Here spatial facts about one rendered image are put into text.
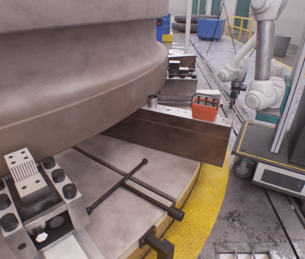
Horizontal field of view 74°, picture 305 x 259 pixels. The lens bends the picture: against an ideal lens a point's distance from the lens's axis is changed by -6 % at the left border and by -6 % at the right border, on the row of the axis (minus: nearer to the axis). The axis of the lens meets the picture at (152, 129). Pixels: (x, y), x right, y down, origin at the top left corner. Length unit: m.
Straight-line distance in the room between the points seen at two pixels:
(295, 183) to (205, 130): 0.91
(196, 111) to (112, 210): 0.90
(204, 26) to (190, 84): 8.68
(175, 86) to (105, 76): 1.27
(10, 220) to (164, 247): 0.75
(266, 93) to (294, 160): 0.71
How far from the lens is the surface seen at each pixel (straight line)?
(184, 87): 2.63
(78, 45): 1.39
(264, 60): 1.57
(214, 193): 2.02
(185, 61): 3.88
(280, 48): 8.81
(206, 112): 1.58
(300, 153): 2.03
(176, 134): 1.74
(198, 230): 1.75
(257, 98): 1.55
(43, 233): 1.12
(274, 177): 2.08
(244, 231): 1.84
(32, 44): 1.27
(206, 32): 11.19
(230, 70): 1.72
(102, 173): 1.71
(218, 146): 1.69
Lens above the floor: 1.43
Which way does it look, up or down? 31 degrees down
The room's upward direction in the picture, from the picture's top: straight up
